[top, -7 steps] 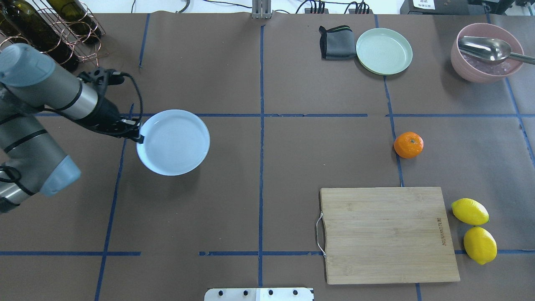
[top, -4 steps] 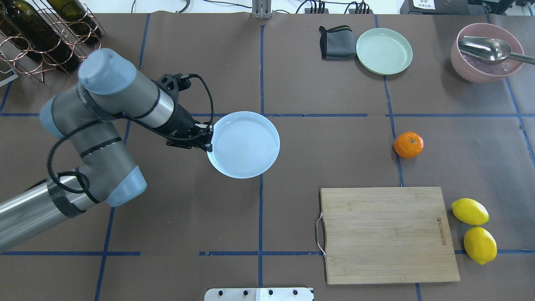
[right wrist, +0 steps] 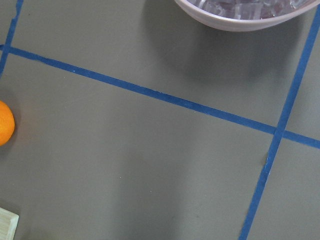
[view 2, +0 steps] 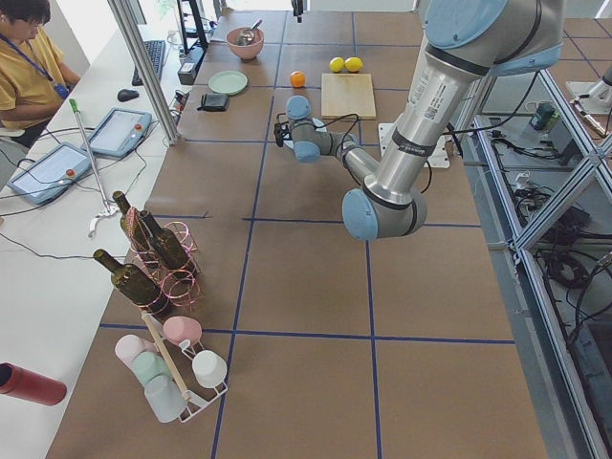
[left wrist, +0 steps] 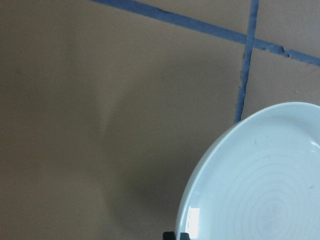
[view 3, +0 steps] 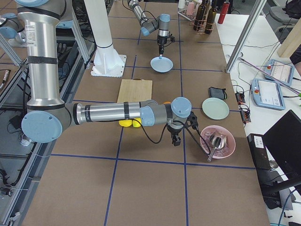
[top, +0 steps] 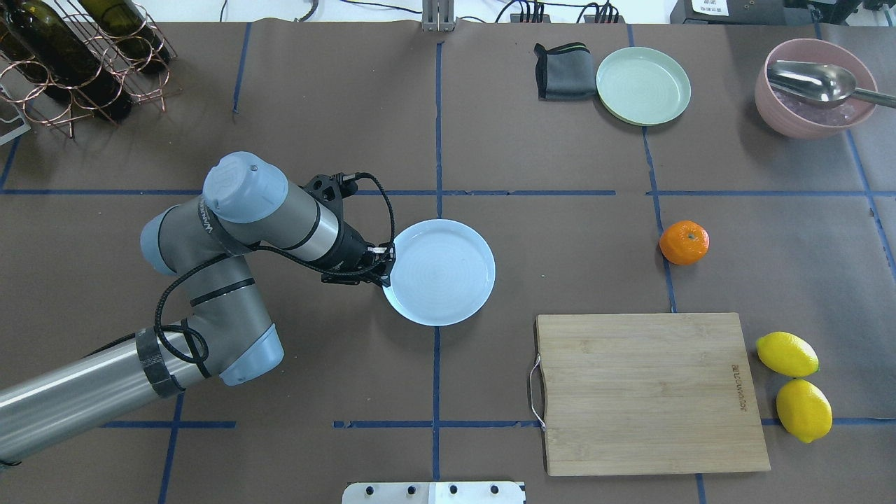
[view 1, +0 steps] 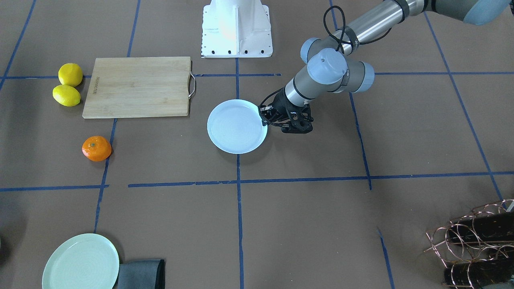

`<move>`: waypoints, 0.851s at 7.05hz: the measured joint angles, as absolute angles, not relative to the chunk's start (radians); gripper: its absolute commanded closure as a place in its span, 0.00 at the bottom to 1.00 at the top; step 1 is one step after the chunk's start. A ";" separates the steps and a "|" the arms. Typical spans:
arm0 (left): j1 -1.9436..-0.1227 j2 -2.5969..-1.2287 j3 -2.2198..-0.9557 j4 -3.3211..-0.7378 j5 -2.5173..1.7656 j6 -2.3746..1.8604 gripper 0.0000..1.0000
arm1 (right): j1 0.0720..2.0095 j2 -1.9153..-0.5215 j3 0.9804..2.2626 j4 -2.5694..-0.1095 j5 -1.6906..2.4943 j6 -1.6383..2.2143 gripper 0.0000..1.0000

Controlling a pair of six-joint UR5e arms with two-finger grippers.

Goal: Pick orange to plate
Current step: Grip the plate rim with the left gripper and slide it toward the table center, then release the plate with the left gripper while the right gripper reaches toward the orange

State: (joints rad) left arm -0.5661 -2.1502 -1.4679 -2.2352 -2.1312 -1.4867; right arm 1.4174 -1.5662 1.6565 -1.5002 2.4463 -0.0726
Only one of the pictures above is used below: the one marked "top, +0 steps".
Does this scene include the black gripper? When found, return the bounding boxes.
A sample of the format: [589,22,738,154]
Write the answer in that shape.
[321,224,396,288]

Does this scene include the light blue plate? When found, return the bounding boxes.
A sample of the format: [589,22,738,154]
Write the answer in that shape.
[383,219,496,328]

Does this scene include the orange fruit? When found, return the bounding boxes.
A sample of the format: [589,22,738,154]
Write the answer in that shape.
[659,220,710,265]

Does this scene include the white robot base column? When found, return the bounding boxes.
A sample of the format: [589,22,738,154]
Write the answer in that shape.
[342,481,527,503]

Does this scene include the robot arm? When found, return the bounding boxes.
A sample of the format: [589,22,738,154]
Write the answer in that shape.
[2,152,395,469]

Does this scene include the light green plate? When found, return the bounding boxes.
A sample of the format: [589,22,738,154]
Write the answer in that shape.
[596,47,692,127]

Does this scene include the grey folded cloth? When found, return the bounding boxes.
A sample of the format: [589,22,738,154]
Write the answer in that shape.
[534,42,598,102]

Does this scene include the black power strip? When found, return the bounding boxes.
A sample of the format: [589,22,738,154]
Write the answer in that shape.
[495,1,625,25]

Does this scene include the bamboo cutting board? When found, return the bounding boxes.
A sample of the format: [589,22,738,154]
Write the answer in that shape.
[535,312,771,477]

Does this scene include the dark wine bottle middle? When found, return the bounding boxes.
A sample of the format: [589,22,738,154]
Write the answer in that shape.
[79,1,171,74]

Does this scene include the dark wine bottle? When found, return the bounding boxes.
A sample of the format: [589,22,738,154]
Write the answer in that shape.
[79,1,171,74]
[2,1,132,123]

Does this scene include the yellow lemon left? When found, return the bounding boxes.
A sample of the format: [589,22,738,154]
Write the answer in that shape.
[756,331,820,379]

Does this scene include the yellow lemon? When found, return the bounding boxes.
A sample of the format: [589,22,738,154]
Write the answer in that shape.
[756,331,820,379]
[775,379,833,444]

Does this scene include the dark wine bottle front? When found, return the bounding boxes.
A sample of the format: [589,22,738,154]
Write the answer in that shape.
[2,1,132,123]

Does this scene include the pink bowl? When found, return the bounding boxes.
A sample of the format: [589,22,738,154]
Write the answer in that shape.
[753,38,880,139]

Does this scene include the yellow lemon right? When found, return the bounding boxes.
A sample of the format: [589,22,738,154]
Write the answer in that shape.
[775,379,833,444]

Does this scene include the metal scoop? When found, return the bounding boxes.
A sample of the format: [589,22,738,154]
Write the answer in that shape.
[766,60,895,109]

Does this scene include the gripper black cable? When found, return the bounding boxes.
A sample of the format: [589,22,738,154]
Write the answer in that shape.
[154,173,397,366]

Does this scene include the aluminium frame post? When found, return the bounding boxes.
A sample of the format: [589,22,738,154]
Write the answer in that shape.
[421,0,457,33]

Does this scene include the copper wire bottle rack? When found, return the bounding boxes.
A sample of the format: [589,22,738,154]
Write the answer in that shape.
[2,1,182,138]

